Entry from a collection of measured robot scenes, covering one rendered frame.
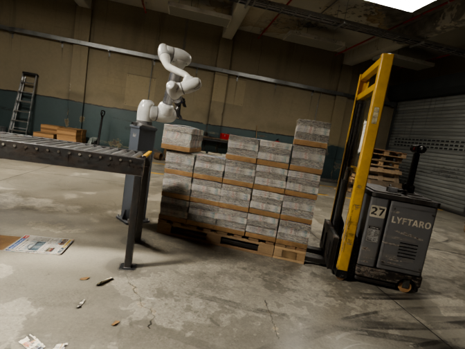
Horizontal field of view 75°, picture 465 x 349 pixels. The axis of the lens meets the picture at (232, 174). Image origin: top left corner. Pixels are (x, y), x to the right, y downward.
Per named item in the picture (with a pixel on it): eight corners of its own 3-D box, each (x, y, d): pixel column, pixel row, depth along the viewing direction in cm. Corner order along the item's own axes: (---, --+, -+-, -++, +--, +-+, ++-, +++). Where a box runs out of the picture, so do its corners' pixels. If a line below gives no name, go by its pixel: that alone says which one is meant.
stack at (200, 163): (170, 221, 336) (180, 148, 325) (274, 244, 317) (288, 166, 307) (155, 232, 298) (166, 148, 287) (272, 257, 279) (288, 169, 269)
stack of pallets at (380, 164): (374, 192, 923) (384, 150, 906) (398, 200, 832) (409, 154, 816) (336, 188, 889) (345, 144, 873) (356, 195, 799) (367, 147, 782)
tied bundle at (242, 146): (232, 157, 316) (235, 135, 313) (259, 161, 311) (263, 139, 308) (225, 158, 279) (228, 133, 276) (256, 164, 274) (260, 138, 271)
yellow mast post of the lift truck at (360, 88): (325, 240, 326) (359, 75, 303) (333, 242, 324) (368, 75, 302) (326, 243, 317) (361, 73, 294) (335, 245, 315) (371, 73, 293)
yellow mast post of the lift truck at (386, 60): (335, 264, 261) (379, 56, 239) (345, 266, 260) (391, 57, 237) (336, 269, 252) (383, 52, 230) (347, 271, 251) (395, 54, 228)
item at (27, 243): (74, 239, 249) (74, 238, 249) (61, 254, 221) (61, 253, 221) (25, 235, 242) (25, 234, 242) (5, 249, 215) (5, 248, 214)
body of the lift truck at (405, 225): (338, 253, 322) (353, 179, 312) (391, 264, 313) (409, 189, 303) (351, 282, 254) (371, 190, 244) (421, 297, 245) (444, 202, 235)
